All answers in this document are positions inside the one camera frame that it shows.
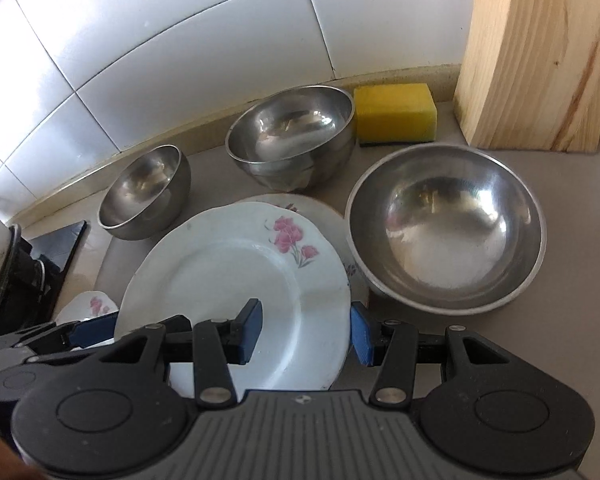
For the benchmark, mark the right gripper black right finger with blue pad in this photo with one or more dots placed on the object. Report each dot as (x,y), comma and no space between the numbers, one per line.
(474,402)

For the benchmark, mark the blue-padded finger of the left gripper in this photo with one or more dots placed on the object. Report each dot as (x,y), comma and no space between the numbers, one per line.
(93,332)

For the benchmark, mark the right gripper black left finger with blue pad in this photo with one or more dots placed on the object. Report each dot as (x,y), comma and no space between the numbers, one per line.
(121,408)

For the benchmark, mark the white floral plate edge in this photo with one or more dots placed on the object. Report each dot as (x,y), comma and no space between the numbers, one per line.
(85,306)

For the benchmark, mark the white floral plate front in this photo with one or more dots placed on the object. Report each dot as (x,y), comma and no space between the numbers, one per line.
(212,264)

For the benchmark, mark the white floral plate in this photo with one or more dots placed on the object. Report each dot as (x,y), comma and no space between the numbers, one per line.
(212,264)
(332,225)

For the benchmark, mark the small steel bowl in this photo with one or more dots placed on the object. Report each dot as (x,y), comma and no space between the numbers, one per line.
(148,195)

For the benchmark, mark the large steel bowl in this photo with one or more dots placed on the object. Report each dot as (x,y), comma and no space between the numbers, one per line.
(445,229)

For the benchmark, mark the black gas stove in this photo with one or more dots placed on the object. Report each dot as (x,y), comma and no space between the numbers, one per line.
(33,273)

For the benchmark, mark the yellow sponge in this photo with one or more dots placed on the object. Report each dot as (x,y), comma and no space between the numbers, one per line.
(395,113)

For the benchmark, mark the light wooden block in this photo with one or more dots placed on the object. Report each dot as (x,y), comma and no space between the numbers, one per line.
(530,76)

